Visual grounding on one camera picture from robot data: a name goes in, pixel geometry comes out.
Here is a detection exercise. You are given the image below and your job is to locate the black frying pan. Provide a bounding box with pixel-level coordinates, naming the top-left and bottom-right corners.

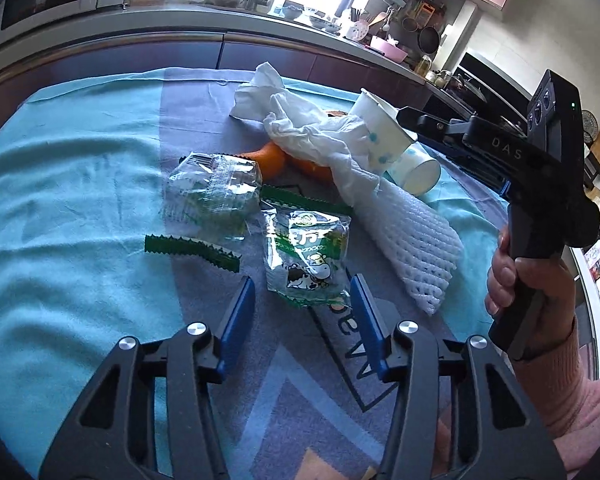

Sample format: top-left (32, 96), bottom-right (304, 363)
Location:
top-left (417, 26), bottom-right (440, 56)

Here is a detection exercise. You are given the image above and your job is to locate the clear green plastic wrapper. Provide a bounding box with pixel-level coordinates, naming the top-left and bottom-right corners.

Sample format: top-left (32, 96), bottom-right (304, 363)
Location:
top-left (162, 153), bottom-right (262, 245)

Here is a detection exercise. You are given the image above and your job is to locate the crumpled white tissue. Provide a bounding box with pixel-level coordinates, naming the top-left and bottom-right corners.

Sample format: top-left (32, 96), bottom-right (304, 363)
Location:
top-left (230, 63), bottom-right (385, 207)

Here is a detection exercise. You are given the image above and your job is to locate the snoopy green snack packet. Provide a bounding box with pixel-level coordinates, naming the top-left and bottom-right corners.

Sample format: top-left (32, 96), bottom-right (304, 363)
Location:
top-left (262, 205), bottom-right (351, 307)

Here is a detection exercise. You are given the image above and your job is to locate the orange peel piece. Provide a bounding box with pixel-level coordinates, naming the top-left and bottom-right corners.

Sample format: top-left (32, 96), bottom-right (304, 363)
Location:
top-left (286, 155), bottom-right (334, 184)
top-left (238, 141), bottom-right (286, 182)

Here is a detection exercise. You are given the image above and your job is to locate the kitchen counter with cabinets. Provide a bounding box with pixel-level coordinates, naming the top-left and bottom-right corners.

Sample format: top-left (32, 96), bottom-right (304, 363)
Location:
top-left (0, 6), bottom-right (470, 128)

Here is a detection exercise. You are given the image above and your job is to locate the white dotted paper cup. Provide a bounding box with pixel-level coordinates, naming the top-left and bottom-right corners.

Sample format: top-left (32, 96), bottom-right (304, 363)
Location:
top-left (349, 88), bottom-right (417, 174)

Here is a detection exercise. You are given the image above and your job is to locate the teal and grey tablecloth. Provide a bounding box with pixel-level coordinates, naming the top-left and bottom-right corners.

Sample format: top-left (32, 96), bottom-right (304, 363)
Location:
top-left (0, 66), bottom-right (512, 480)

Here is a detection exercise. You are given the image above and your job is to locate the white foam fruit net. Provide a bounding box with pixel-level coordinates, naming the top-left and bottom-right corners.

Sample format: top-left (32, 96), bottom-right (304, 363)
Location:
top-left (348, 174), bottom-right (464, 315)

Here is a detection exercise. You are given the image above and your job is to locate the green torn wrapper strip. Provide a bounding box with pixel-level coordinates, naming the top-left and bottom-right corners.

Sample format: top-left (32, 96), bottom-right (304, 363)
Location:
top-left (144, 234), bottom-right (242, 273)

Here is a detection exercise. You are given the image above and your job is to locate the person right hand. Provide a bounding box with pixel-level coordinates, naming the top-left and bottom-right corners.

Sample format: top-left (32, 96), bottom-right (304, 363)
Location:
top-left (484, 226), bottom-right (576, 361)

